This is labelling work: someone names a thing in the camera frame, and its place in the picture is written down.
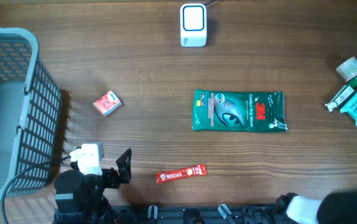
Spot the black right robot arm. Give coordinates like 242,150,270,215
271,190,357,224

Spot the green 3M gloves package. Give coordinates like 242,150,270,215
192,90,287,133

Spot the green lid jar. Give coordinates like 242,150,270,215
336,57,357,88

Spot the grey plastic mesh basket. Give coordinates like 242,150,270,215
0,28,62,200

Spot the red Nescafe stick sachet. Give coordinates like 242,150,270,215
155,164,207,184

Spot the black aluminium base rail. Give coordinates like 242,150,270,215
113,204,293,224

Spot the white barcode scanner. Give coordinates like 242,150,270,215
180,3,207,47

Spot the small red juice box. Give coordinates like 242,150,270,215
93,90,122,116

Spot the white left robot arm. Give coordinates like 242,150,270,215
53,149,132,224

